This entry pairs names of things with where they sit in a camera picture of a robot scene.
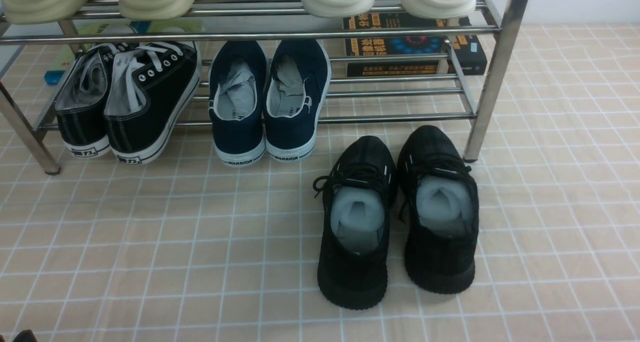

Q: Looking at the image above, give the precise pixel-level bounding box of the black canvas sneaker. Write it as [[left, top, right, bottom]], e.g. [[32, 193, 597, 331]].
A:
[[54, 43, 138, 159], [103, 41, 202, 165]]

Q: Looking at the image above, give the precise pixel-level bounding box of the navy canvas shoe right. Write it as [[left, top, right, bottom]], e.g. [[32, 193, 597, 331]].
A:
[[263, 39, 332, 162]]

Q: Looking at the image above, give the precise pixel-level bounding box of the navy canvas shoe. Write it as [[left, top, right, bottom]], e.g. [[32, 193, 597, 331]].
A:
[[263, 39, 332, 162], [208, 41, 270, 168]]

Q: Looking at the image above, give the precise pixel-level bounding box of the navy canvas shoe left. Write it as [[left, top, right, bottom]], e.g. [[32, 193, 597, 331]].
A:
[[208, 41, 270, 168]]

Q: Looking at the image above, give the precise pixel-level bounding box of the steel shoe rack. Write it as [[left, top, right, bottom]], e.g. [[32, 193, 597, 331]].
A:
[[1, 0, 528, 176]]

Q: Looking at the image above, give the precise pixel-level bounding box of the black knit sneaker left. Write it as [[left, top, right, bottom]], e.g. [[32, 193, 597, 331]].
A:
[[313, 135, 398, 310]]

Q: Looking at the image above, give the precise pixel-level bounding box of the black knit sneaker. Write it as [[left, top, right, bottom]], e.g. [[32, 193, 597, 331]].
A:
[[313, 135, 398, 310], [397, 125, 479, 294]]

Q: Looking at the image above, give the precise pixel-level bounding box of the black knit sneaker right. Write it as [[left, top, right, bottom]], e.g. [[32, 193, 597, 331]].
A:
[[397, 125, 479, 294]]

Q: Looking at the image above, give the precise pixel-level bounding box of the black book with yellow text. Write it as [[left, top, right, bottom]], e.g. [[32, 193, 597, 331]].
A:
[[342, 12, 488, 78]]

